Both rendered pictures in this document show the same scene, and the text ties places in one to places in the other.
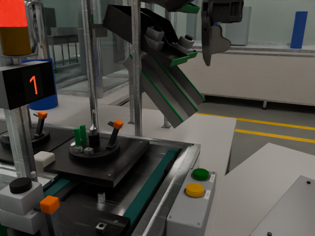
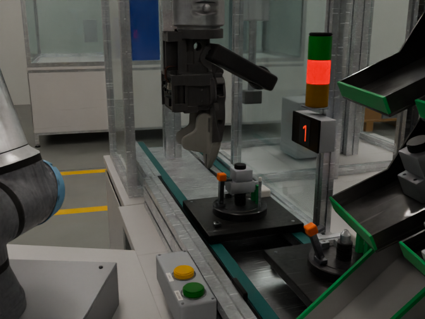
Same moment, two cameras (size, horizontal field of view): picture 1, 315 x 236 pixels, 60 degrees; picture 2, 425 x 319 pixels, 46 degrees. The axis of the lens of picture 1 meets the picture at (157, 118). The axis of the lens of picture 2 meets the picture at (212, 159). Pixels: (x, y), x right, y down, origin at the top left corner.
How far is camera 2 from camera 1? 1.39 m
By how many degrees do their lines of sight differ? 129
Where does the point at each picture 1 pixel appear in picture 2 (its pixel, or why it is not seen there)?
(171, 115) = (322, 310)
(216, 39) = (192, 126)
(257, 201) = not seen: outside the picture
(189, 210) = (174, 260)
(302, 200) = (67, 310)
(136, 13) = not seen: hidden behind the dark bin
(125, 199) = (254, 276)
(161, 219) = (189, 248)
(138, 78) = not seen: hidden behind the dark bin
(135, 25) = (400, 120)
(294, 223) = (78, 283)
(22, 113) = (320, 159)
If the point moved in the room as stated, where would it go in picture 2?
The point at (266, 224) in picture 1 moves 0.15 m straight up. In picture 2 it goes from (104, 273) to (100, 202)
